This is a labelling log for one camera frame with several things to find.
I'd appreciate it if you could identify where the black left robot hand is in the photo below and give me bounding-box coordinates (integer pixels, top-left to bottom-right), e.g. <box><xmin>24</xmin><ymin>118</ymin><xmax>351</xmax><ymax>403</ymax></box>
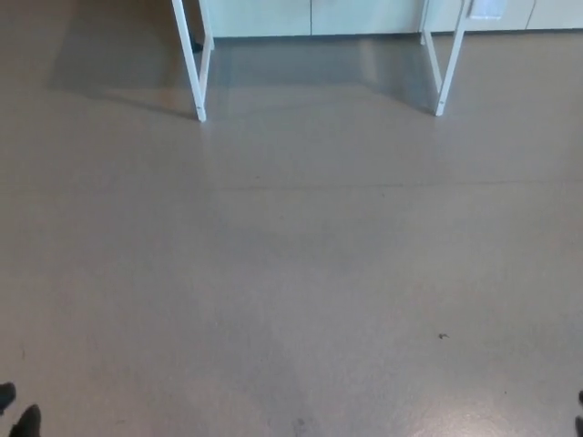
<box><xmin>0</xmin><ymin>381</ymin><xmax>42</xmax><ymax>437</ymax></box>

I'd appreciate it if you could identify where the white wall box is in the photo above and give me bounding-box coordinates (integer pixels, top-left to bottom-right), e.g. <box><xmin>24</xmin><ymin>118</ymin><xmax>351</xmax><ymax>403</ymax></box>
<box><xmin>468</xmin><ymin>0</ymin><xmax>506</xmax><ymax>20</ymax></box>

